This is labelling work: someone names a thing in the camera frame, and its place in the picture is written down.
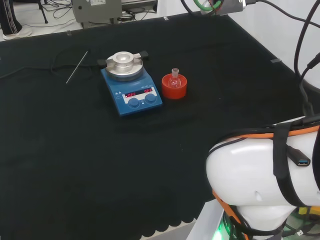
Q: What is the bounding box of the clear round-bottom flask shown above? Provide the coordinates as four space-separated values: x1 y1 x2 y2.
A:
167 67 182 89

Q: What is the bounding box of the red round flask holder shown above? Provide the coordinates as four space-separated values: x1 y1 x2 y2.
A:
161 72 189 100

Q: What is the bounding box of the heater with blue base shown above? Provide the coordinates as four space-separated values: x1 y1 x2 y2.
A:
96 50 164 119

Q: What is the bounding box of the black bench cloth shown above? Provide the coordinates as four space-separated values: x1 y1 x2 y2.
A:
0 13 308 238

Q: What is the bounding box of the thin grey rod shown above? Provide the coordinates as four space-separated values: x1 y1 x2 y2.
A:
65 50 89 85

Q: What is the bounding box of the grey metal cabinet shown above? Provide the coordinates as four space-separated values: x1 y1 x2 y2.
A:
71 0 159 29

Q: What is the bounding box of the black tripod leg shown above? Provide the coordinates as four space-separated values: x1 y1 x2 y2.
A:
37 0 49 25

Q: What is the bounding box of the yellow box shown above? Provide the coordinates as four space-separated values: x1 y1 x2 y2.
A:
298 206 320 221

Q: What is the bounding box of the person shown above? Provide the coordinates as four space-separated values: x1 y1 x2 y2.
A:
0 0 33 41

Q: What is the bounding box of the orange robot cable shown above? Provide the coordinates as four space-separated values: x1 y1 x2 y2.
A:
211 124 320 240

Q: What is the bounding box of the green robot cable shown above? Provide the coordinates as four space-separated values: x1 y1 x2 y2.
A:
193 0 222 12

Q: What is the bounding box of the black cable with blue plug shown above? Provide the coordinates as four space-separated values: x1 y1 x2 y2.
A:
286 144 312 168

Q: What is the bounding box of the black heater power cable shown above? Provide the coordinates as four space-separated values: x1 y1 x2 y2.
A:
0 48 101 80

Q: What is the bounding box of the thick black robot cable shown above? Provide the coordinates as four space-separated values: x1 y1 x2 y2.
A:
294 0 320 118
246 0 320 29

